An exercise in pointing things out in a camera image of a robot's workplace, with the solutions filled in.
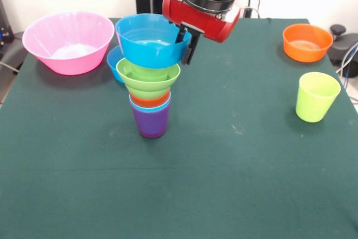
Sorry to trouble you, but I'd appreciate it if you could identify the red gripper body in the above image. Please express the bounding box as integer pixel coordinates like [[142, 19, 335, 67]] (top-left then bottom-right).
[[162, 0, 241, 44]]

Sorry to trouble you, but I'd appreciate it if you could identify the orange cup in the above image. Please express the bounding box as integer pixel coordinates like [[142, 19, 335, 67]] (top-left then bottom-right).
[[130, 89, 171, 107]]

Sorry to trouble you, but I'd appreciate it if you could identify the blue cable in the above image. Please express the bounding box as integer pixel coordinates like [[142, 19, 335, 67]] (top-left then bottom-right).
[[335, 41, 358, 83]]

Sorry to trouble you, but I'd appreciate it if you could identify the blue cup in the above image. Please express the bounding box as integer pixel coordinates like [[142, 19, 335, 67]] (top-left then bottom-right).
[[128, 93, 172, 114]]

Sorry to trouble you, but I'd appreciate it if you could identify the black office chair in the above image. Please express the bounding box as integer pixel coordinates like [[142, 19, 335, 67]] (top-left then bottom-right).
[[327, 24, 358, 69]]

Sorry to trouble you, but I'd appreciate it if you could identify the yellow-green cup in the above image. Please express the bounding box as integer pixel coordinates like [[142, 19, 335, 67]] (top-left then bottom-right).
[[295, 72, 341, 124]]

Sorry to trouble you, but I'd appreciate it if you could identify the grey cable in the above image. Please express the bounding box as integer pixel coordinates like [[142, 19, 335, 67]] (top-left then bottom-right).
[[0, 61, 20, 75]]

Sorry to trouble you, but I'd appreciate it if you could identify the green bowl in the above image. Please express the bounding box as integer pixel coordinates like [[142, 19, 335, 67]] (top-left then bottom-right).
[[115, 57, 181, 100]]

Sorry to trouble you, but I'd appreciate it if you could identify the black device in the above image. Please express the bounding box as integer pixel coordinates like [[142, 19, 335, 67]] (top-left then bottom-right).
[[0, 0, 15, 46]]

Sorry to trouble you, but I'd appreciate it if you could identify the blue bowl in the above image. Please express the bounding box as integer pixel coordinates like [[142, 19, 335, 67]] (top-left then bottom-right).
[[106, 45, 125, 84], [115, 13, 192, 69]]

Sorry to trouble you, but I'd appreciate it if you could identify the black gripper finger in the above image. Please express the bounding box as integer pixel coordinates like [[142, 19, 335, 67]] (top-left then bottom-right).
[[175, 25, 187, 45], [181, 30, 200, 65]]

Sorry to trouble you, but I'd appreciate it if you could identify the purple cup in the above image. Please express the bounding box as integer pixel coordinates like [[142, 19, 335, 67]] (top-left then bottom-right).
[[130, 101, 171, 139]]

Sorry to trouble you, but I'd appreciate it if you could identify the dark green table cloth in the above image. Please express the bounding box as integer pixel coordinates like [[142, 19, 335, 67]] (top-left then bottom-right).
[[0, 17, 358, 239]]

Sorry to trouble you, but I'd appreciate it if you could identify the large pink bowl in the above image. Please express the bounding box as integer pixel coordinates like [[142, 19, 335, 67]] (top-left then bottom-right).
[[22, 11, 117, 76]]

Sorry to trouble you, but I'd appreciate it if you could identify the orange bowl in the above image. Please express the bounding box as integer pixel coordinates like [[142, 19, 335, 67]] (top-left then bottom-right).
[[282, 23, 334, 63]]

